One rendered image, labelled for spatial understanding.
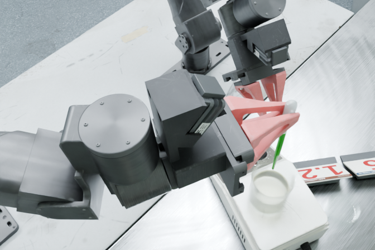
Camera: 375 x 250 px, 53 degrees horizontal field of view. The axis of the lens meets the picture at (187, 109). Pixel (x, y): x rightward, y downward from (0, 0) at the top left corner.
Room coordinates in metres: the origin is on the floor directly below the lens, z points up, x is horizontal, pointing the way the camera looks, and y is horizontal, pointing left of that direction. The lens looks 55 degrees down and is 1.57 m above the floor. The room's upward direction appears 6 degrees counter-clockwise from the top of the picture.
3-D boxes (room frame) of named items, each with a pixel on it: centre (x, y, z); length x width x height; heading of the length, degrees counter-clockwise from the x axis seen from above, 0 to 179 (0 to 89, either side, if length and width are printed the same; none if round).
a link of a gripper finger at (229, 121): (0.20, -0.07, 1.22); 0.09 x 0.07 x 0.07; 107
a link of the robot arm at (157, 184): (0.17, 0.05, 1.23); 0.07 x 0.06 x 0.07; 107
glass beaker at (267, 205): (0.22, -0.11, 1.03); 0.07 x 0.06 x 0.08; 109
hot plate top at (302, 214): (0.21, -0.12, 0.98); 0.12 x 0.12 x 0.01; 18
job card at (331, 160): (0.29, -0.23, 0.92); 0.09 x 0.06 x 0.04; 92
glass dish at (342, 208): (0.21, -0.25, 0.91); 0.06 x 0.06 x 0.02
